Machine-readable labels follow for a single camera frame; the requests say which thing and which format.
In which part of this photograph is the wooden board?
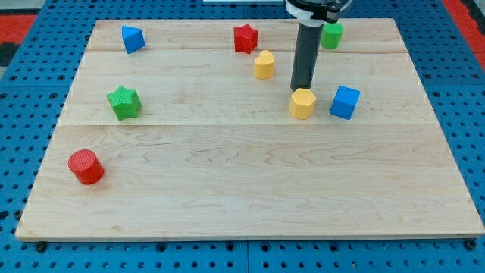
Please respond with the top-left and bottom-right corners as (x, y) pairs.
(15, 18), (484, 242)

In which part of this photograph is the green cylinder block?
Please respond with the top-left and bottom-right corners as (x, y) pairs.
(321, 22), (344, 49)

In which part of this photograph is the red cylinder block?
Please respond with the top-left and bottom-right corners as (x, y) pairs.
(67, 149), (105, 185)

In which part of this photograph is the red star block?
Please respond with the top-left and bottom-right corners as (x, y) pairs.
(233, 24), (258, 54)

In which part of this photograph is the blue cube block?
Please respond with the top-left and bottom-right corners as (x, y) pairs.
(330, 86), (361, 120)

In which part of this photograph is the yellow heart block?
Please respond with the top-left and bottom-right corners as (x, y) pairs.
(253, 50), (275, 80)

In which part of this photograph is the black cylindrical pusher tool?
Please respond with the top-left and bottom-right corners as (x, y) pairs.
(290, 24), (323, 91)

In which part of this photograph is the yellow hexagon block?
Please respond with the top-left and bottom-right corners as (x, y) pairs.
(289, 88), (317, 120)

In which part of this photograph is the green star block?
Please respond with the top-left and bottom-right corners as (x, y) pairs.
(107, 86), (141, 121)

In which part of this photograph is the blue triangle block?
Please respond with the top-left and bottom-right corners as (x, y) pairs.
(121, 26), (146, 54)

